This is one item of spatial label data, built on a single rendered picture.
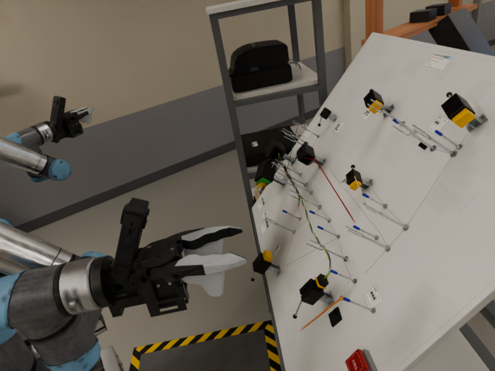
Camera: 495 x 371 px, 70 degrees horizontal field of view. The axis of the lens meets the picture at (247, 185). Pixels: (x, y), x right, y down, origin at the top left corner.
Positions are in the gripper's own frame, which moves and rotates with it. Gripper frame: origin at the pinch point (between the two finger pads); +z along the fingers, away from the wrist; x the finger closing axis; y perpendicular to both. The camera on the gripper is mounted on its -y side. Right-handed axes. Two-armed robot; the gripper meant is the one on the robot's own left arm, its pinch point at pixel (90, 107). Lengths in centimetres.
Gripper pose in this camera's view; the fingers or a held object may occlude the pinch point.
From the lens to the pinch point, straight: 163.2
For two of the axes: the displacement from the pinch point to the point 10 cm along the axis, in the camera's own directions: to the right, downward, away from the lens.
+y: 0.6, 8.4, 5.4
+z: 5.3, -4.9, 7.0
